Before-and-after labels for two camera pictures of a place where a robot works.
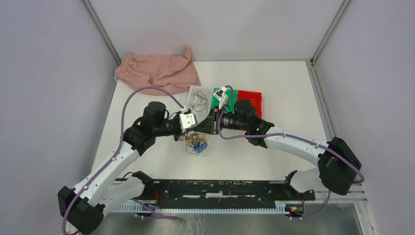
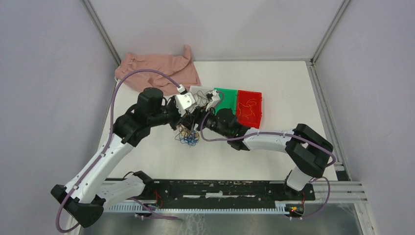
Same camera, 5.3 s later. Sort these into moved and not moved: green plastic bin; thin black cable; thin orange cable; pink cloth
Moved: thin orange cable
Not moved: thin black cable; green plastic bin; pink cloth
